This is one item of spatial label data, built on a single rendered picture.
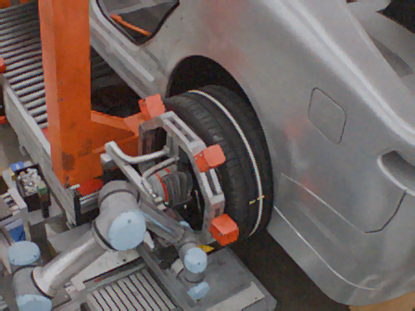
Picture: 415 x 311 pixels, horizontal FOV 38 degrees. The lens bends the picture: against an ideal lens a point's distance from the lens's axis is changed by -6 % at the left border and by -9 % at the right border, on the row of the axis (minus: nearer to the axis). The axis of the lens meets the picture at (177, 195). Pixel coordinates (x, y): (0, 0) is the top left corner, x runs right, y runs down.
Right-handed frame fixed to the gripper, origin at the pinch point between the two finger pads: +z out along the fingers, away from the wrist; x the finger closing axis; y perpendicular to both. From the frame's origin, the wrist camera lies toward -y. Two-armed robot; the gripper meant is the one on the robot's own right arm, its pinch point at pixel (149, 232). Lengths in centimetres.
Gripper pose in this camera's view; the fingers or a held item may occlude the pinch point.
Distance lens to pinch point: 249.6
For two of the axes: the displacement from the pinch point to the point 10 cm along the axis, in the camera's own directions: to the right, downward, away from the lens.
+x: -8.4, 3.5, -4.1
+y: 0.6, -7.0, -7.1
